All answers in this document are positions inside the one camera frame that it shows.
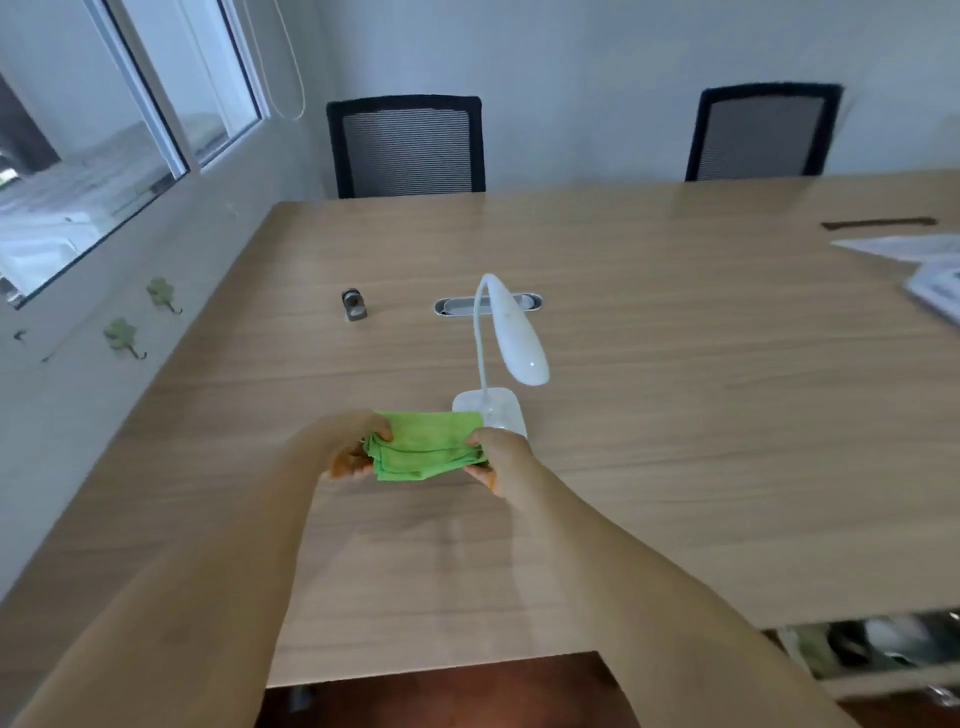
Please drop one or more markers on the stack of white papers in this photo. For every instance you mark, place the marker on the stack of white papers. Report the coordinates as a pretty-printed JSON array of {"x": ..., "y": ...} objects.
[{"x": 937, "y": 289}]

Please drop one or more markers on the person's right thumb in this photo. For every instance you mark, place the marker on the person's right thumb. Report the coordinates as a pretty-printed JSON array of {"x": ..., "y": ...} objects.
[{"x": 480, "y": 436}]

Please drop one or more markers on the window with white frame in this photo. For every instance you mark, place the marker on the window with white frame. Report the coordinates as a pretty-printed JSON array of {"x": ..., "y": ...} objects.
[{"x": 97, "y": 127}]

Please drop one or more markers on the green cloth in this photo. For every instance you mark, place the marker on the green cloth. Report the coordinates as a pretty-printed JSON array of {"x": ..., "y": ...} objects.
[{"x": 420, "y": 446}]

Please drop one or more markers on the person's right forearm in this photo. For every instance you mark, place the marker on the person's right forearm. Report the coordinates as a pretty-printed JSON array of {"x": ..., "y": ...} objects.
[{"x": 660, "y": 607}]

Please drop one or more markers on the white paper sheet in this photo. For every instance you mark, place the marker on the white paper sheet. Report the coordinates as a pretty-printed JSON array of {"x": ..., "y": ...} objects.
[{"x": 900, "y": 246}]

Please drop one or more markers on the green leaf wall hook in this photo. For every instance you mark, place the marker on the green leaf wall hook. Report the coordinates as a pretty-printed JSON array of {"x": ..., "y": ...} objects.
[
  {"x": 122, "y": 335},
  {"x": 161, "y": 292}
]

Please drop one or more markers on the black mesh office chair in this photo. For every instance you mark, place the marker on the black mesh office chair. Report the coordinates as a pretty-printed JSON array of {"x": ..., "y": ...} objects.
[
  {"x": 409, "y": 146},
  {"x": 761, "y": 133}
]

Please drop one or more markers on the person's left hand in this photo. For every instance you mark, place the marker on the person's left hand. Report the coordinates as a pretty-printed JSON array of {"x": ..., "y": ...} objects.
[{"x": 339, "y": 439}]

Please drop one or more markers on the person's left thumb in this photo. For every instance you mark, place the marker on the person's left thumb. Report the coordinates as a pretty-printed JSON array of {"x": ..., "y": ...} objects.
[{"x": 375, "y": 426}]

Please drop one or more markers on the person's left forearm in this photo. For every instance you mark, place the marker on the person's left forearm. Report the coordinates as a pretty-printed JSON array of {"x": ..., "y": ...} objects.
[{"x": 187, "y": 585}]

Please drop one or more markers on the white desk lamp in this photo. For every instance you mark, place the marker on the white desk lamp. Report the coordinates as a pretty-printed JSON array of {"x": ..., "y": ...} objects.
[{"x": 510, "y": 352}]

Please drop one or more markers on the person's right hand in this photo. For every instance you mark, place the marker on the person's right hand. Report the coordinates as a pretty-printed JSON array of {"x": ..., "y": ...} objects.
[{"x": 506, "y": 454}]

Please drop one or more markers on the small metal pencil sharpener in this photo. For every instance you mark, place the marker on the small metal pencil sharpener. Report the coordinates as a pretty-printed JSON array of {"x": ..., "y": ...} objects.
[{"x": 354, "y": 304}]

